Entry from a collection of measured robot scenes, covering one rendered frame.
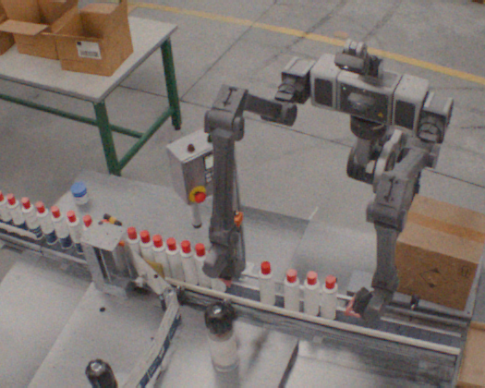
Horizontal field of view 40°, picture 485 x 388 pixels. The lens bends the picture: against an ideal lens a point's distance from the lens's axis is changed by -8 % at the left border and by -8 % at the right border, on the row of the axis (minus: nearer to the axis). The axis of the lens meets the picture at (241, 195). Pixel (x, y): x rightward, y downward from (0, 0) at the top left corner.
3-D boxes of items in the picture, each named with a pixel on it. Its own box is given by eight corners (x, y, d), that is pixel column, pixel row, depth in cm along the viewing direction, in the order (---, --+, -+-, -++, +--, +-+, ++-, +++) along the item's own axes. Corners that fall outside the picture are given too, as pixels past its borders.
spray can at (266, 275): (258, 306, 243) (255, 268, 228) (263, 295, 246) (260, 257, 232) (272, 309, 241) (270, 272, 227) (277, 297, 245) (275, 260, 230)
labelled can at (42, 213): (44, 243, 270) (30, 207, 256) (50, 234, 274) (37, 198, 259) (54, 247, 269) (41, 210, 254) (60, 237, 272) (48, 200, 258)
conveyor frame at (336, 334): (42, 256, 272) (39, 248, 269) (55, 236, 279) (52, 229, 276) (454, 367, 222) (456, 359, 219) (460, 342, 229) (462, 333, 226)
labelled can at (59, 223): (59, 248, 268) (45, 212, 254) (65, 238, 271) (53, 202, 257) (69, 251, 266) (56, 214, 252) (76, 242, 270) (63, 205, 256)
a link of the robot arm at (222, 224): (246, 114, 195) (212, 105, 200) (236, 121, 191) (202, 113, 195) (241, 242, 218) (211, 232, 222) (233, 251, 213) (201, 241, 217)
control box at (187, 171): (173, 190, 228) (165, 145, 215) (217, 168, 234) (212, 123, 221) (189, 208, 222) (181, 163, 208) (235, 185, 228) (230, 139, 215)
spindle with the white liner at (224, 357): (208, 368, 225) (197, 316, 204) (218, 347, 231) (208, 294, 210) (233, 375, 222) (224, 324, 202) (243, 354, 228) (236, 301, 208)
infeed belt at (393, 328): (43, 252, 272) (41, 245, 269) (53, 237, 278) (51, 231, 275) (454, 362, 222) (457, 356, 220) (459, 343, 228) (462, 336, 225)
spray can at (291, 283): (282, 313, 239) (281, 276, 225) (287, 302, 243) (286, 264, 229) (297, 317, 238) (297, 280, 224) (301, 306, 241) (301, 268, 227)
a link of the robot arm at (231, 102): (246, 84, 191) (213, 78, 195) (234, 132, 192) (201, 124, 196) (299, 105, 232) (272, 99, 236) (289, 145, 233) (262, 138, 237)
